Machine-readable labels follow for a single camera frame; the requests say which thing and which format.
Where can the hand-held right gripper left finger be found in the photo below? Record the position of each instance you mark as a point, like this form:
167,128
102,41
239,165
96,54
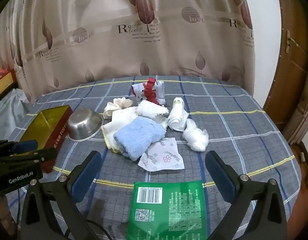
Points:
86,177

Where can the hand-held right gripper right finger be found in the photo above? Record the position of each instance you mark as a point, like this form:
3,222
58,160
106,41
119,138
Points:
222,177

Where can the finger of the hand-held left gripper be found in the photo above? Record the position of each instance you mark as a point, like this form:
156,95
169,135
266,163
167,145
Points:
26,145
41,155

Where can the red tin box gold inside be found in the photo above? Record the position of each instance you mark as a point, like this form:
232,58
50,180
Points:
59,130

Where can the small white cloth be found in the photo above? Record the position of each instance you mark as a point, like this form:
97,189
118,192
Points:
196,137

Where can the floral patterned white cloth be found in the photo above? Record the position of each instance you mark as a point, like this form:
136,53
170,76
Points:
166,158

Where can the cream cloth with yellow edge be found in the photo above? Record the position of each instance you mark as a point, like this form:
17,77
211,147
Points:
120,121

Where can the light blue towel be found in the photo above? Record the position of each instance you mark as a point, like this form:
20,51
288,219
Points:
137,136

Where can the white towel with gold print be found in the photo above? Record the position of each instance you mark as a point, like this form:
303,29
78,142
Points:
177,117

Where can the beige satin cloth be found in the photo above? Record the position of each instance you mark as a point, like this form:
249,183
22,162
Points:
114,108

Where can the white fluffy cloth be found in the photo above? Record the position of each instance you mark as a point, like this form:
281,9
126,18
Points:
152,110

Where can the red and white garment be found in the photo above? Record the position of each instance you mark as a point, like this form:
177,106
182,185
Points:
150,90

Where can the clear plastic bag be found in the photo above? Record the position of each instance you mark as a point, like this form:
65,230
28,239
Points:
9,110

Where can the grey plaid bed sheet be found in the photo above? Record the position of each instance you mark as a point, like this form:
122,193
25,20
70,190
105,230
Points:
234,130

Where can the stainless steel bowl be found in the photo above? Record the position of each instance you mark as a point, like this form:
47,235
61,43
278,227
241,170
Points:
82,126

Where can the green packet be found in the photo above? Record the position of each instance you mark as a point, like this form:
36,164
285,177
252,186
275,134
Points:
169,210

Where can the red and yellow box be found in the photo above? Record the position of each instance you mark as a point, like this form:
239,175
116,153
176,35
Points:
5,80

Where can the dark brown wooden furniture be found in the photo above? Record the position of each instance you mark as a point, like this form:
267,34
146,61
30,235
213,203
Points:
305,160

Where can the brown wooden door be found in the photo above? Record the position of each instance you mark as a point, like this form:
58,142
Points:
288,80

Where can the beige leaf-print curtain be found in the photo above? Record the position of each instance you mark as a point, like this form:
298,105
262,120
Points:
169,42

